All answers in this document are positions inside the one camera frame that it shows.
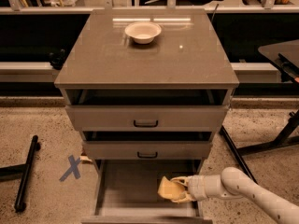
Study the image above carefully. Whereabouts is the dark round side table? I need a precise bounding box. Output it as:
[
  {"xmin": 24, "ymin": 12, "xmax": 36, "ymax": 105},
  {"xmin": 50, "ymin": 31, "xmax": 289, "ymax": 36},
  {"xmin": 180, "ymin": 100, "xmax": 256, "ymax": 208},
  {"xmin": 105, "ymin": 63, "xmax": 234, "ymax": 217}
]
[{"xmin": 258, "ymin": 39, "xmax": 299, "ymax": 85}]

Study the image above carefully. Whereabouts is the grey bottom drawer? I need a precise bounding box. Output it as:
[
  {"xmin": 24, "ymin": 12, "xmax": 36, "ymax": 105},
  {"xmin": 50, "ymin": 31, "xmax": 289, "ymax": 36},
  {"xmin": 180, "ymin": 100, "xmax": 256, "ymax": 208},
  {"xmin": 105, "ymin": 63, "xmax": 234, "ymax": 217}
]
[{"xmin": 81, "ymin": 160, "xmax": 213, "ymax": 224}]

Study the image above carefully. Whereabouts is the black stand leg left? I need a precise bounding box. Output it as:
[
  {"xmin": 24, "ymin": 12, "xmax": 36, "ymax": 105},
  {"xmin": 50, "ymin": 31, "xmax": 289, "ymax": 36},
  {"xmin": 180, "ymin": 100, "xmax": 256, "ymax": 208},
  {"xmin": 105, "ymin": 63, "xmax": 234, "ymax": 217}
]
[{"xmin": 0, "ymin": 135, "xmax": 40, "ymax": 213}]

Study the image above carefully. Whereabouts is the black drawer handle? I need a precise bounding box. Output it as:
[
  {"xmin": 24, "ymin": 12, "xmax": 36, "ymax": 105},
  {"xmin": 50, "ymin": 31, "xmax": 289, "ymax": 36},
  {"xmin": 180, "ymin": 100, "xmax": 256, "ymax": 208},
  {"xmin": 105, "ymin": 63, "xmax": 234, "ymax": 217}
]
[
  {"xmin": 137, "ymin": 152, "xmax": 158, "ymax": 159},
  {"xmin": 133, "ymin": 119, "xmax": 159, "ymax": 128}
]

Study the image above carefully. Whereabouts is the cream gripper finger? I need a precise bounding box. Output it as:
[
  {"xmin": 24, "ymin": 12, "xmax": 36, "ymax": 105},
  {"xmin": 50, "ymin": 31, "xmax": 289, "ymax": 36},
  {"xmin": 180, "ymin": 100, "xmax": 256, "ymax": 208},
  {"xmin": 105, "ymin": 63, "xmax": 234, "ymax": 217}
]
[
  {"xmin": 171, "ymin": 176, "xmax": 189, "ymax": 185},
  {"xmin": 171, "ymin": 191, "xmax": 192, "ymax": 203}
]

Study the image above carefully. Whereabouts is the grey drawer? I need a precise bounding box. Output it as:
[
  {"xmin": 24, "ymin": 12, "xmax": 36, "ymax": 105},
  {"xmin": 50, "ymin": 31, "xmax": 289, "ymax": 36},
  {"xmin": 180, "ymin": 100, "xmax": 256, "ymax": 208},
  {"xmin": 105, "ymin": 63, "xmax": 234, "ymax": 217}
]
[
  {"xmin": 81, "ymin": 160, "xmax": 213, "ymax": 224},
  {"xmin": 64, "ymin": 89, "xmax": 231, "ymax": 133},
  {"xmin": 82, "ymin": 132, "xmax": 212, "ymax": 160}
]

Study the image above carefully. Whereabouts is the black middle drawer handle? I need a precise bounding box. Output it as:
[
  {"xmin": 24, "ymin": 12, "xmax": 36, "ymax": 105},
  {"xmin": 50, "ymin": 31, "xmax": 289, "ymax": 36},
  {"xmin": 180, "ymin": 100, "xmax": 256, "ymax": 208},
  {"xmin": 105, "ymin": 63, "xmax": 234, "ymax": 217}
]
[{"xmin": 137, "ymin": 152, "xmax": 158, "ymax": 159}]

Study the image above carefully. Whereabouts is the blue tape cross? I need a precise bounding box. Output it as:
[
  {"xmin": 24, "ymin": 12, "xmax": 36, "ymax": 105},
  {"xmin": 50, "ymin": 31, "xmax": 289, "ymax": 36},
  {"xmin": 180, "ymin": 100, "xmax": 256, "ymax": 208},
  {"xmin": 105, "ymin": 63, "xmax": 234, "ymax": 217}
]
[{"xmin": 59, "ymin": 155, "xmax": 81, "ymax": 182}]

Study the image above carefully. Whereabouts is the grey top drawer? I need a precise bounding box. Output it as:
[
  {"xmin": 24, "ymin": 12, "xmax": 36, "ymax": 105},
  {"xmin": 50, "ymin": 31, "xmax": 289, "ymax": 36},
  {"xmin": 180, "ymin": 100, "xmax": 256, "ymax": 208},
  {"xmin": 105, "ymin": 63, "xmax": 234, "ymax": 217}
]
[{"xmin": 64, "ymin": 89, "xmax": 231, "ymax": 133}]

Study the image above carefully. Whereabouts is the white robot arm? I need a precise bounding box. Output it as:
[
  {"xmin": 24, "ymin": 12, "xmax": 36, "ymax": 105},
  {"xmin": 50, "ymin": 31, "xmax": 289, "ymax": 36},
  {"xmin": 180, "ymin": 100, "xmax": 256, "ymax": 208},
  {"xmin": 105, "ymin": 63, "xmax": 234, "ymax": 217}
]
[{"xmin": 171, "ymin": 167, "xmax": 299, "ymax": 224}]

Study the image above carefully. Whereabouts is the black top drawer handle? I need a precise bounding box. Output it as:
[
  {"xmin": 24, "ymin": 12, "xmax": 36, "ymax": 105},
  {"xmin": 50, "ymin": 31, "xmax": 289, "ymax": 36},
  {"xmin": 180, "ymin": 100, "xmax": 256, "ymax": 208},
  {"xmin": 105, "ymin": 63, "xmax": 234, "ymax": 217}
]
[{"xmin": 133, "ymin": 119, "xmax": 159, "ymax": 128}]

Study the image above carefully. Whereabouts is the black clamp knob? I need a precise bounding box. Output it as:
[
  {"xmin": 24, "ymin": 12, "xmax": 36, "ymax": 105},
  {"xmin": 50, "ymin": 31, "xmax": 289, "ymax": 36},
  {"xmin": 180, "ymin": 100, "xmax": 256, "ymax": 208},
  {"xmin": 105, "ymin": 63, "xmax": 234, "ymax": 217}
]
[{"xmin": 49, "ymin": 49, "xmax": 65, "ymax": 70}]

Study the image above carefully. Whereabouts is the yellow sponge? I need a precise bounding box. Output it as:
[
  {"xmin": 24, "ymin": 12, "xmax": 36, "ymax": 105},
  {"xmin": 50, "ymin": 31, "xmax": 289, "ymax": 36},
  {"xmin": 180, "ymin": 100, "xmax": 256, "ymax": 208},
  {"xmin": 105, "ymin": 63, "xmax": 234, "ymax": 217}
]
[{"xmin": 158, "ymin": 176, "xmax": 185, "ymax": 200}]

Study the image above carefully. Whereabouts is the white bowl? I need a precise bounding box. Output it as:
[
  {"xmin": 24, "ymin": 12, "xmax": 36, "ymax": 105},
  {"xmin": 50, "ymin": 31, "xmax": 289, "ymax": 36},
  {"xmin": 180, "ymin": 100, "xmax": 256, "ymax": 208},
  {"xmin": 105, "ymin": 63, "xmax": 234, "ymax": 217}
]
[{"xmin": 125, "ymin": 21, "xmax": 162, "ymax": 44}]

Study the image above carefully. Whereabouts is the black stand leg right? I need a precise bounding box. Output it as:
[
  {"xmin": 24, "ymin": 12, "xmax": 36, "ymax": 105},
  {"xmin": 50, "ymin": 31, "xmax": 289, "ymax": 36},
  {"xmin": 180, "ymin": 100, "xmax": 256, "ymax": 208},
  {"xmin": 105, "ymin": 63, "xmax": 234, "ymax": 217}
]
[{"xmin": 220, "ymin": 110, "xmax": 299, "ymax": 182}]

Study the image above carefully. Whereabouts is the grey middle drawer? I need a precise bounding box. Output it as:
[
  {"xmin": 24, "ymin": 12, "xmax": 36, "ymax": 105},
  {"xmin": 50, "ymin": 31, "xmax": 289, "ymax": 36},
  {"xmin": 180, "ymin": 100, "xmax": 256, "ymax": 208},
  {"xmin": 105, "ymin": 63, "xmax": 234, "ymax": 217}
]
[{"xmin": 82, "ymin": 132, "xmax": 212, "ymax": 160}]

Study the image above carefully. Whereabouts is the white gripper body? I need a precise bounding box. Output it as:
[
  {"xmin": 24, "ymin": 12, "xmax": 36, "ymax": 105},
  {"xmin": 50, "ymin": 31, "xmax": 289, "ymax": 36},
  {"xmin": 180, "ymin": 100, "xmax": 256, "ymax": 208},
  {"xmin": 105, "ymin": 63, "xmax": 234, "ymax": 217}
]
[{"xmin": 187, "ymin": 175, "xmax": 207, "ymax": 201}]

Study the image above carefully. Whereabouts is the black stand leg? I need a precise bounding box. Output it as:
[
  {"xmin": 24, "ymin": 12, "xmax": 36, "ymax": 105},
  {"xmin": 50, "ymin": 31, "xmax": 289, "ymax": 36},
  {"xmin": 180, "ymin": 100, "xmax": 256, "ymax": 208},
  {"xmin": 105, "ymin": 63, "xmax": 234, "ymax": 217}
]
[
  {"xmin": 220, "ymin": 110, "xmax": 299, "ymax": 182},
  {"xmin": 0, "ymin": 135, "xmax": 40, "ymax": 213}
]

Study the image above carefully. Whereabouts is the grey drawer cabinet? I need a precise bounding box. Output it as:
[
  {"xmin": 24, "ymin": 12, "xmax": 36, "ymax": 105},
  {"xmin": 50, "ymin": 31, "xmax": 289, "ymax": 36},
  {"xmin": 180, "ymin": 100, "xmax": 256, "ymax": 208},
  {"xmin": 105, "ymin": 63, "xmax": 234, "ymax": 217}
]
[{"xmin": 54, "ymin": 8, "xmax": 240, "ymax": 172}]

